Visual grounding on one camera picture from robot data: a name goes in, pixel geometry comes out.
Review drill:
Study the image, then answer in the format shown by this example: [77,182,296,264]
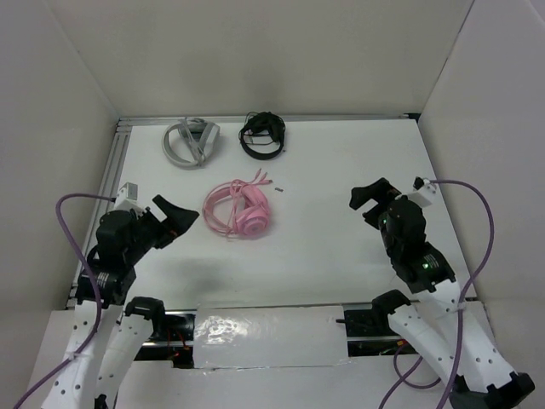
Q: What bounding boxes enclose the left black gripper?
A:
[125,194,199,263]

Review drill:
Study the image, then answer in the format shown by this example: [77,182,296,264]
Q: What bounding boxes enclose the pink headphones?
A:
[202,176,272,238]

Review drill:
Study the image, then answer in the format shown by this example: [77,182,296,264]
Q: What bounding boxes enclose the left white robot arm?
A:
[42,193,199,408]

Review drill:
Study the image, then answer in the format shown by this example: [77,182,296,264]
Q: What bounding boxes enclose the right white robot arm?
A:
[349,177,535,408]

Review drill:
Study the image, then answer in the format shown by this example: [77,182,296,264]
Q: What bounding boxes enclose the grey white headphones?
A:
[162,118,221,170]

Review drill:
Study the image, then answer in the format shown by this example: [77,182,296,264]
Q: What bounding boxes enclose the black headphones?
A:
[238,112,286,161]

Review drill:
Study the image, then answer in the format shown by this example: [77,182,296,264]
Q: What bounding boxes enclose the white taped cover plate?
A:
[193,306,348,370]

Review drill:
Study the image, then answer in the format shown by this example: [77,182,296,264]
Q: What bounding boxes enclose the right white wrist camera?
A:
[405,176,438,208]

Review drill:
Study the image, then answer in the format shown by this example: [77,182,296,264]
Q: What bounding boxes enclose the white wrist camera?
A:
[405,176,438,208]
[112,182,142,212]

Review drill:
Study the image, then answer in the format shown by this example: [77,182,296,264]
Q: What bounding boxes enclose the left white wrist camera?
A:
[112,182,142,212]

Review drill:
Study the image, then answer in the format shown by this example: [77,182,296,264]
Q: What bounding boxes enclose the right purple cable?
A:
[377,178,496,409]

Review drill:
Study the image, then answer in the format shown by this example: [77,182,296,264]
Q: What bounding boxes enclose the purple cable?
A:
[377,178,496,409]
[12,192,118,409]

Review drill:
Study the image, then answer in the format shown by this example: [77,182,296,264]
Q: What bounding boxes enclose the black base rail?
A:
[136,304,402,370]

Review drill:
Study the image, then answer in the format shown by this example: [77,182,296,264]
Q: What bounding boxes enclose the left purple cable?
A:
[12,192,118,409]

